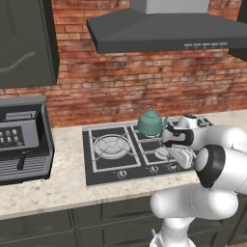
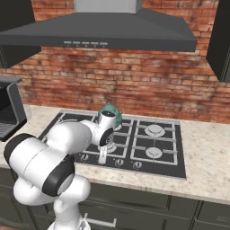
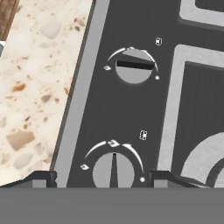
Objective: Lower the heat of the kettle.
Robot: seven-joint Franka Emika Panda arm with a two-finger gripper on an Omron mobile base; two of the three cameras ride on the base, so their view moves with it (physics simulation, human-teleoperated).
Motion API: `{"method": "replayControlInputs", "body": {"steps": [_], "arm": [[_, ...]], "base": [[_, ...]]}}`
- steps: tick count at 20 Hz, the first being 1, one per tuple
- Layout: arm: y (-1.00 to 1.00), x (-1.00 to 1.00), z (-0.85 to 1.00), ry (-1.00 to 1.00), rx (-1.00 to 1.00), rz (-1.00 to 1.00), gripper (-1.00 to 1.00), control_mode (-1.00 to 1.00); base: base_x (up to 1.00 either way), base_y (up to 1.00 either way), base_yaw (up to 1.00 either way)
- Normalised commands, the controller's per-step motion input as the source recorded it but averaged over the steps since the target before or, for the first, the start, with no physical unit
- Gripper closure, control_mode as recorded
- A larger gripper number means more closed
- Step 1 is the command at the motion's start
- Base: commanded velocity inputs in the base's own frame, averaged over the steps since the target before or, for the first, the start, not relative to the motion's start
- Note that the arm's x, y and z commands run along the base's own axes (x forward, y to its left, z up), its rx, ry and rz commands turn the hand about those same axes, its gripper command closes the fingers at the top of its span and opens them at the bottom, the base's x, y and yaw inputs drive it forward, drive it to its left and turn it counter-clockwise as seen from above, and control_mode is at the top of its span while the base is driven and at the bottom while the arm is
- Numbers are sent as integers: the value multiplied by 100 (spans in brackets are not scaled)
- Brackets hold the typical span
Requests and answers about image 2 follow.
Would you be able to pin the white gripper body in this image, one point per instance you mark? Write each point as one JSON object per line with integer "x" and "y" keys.
{"x": 102, "y": 155}

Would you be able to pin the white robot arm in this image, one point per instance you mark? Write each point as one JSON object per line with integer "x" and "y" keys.
{"x": 57, "y": 155}

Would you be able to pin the teal kettle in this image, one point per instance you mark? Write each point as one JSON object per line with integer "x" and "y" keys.
{"x": 117, "y": 116}

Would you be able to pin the black hob knob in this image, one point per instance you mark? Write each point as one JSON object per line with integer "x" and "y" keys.
{"x": 137, "y": 164}
{"x": 85, "y": 156}
{"x": 119, "y": 162}

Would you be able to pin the black gas hob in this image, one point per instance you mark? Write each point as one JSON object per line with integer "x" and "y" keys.
{"x": 155, "y": 143}

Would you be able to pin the dark green cupboard door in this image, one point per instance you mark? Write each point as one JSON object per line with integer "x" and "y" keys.
{"x": 7, "y": 197}

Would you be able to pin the dark green cupboard front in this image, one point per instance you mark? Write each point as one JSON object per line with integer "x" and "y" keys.
{"x": 214, "y": 217}

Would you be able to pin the dark grey range hood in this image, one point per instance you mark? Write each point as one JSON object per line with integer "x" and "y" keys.
{"x": 119, "y": 27}

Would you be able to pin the dark wall cupboard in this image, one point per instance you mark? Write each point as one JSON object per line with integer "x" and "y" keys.
{"x": 220, "y": 39}
{"x": 15, "y": 18}

